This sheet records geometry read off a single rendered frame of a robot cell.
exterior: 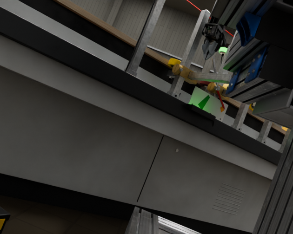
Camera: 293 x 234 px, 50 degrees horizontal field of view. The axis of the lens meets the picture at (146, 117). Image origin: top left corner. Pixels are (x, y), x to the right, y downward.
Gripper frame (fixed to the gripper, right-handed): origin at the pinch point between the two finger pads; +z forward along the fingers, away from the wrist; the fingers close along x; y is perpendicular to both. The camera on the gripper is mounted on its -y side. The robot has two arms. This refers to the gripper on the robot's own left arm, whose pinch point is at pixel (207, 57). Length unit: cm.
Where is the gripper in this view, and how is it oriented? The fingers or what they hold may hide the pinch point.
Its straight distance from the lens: 154.5
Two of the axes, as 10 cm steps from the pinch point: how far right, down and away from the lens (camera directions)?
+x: 7.6, 2.7, -5.9
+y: -5.4, -2.6, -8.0
